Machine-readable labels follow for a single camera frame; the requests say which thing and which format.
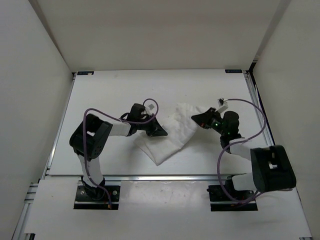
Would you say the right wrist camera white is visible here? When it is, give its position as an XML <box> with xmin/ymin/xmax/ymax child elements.
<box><xmin>216</xmin><ymin>98</ymin><xmax>228</xmax><ymax>114</ymax></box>

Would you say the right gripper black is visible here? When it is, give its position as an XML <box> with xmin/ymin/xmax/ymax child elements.
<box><xmin>191</xmin><ymin>107</ymin><xmax>227</xmax><ymax>136</ymax></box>

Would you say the aluminium front rail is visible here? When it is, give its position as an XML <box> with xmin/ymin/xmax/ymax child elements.
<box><xmin>41</xmin><ymin>174</ymin><xmax>218</xmax><ymax>182</ymax></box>

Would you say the blue label right corner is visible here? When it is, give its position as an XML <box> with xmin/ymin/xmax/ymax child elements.
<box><xmin>225</xmin><ymin>69</ymin><xmax>243</xmax><ymax>74</ymax></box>

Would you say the blue label corner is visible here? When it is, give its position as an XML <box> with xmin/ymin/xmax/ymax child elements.
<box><xmin>225</xmin><ymin>69</ymin><xmax>243</xmax><ymax>74</ymax></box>
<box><xmin>77</xmin><ymin>71</ymin><xmax>94</xmax><ymax>76</ymax></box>

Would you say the blue label left corner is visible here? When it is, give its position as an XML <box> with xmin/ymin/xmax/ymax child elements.
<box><xmin>77</xmin><ymin>71</ymin><xmax>94</xmax><ymax>76</ymax></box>

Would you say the white pleated skirt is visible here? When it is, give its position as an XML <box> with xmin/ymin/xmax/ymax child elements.
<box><xmin>134</xmin><ymin>103</ymin><xmax>208</xmax><ymax>166</ymax></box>

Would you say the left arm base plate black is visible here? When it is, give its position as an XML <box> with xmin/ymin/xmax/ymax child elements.
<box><xmin>73</xmin><ymin>180</ymin><xmax>121</xmax><ymax>211</ymax></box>

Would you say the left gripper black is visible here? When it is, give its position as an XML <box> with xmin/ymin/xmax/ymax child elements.
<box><xmin>136</xmin><ymin>113</ymin><xmax>167</xmax><ymax>137</ymax></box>

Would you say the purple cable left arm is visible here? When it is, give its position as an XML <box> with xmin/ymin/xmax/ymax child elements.
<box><xmin>82</xmin><ymin>98</ymin><xmax>160</xmax><ymax>210</ymax></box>

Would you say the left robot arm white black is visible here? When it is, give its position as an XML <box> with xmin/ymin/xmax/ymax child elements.
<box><xmin>69</xmin><ymin>103</ymin><xmax>168</xmax><ymax>201</ymax></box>

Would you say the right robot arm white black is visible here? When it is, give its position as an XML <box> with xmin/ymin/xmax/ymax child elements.
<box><xmin>191</xmin><ymin>107</ymin><xmax>297</xmax><ymax>204</ymax></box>

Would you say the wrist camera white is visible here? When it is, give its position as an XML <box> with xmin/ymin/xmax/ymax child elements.
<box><xmin>216</xmin><ymin>98</ymin><xmax>228</xmax><ymax>114</ymax></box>
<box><xmin>147</xmin><ymin>103</ymin><xmax>156</xmax><ymax>111</ymax></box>

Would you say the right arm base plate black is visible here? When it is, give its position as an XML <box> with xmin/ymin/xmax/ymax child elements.
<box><xmin>206</xmin><ymin>183</ymin><xmax>259</xmax><ymax>212</ymax></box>

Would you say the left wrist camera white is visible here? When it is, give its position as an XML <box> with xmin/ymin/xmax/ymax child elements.
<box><xmin>147</xmin><ymin>103</ymin><xmax>156</xmax><ymax>111</ymax></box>

